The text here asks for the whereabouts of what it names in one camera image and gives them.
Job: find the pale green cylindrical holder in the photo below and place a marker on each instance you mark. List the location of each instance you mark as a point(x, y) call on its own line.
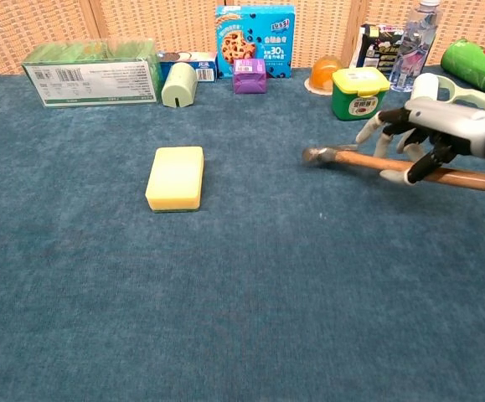
point(179, 86)

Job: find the clear plastic water bottle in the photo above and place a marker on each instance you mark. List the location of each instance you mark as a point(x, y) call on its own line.
point(414, 50)

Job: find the green tub with yellow lid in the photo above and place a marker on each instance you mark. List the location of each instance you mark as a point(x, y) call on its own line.
point(358, 94)

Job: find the blue table cloth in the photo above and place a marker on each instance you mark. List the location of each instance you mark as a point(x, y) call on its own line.
point(225, 272)

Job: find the green chips can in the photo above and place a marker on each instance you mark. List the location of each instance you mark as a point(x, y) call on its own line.
point(476, 69)

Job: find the small purple carton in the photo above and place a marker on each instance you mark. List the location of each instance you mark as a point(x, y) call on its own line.
point(249, 76)

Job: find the pale green lint roller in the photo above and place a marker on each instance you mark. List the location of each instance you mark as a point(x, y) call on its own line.
point(455, 93)

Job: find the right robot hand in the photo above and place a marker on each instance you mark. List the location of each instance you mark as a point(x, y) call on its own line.
point(443, 123)

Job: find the yellow sponge with green base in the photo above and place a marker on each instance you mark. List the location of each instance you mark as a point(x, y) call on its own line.
point(175, 176)

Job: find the woven folding screen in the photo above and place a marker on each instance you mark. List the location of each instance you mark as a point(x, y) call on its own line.
point(162, 25)

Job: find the black yellow snack pack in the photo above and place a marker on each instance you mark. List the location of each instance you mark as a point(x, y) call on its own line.
point(378, 50)

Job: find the blue cookie box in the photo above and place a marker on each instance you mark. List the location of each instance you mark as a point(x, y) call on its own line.
point(263, 37)

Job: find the green and white carton box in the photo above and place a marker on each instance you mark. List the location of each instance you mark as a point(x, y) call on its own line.
point(95, 81)

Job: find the orange jelly cup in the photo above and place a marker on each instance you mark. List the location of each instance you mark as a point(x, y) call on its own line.
point(325, 72)

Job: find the small blue and white box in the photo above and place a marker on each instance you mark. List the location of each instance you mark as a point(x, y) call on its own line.
point(202, 67)

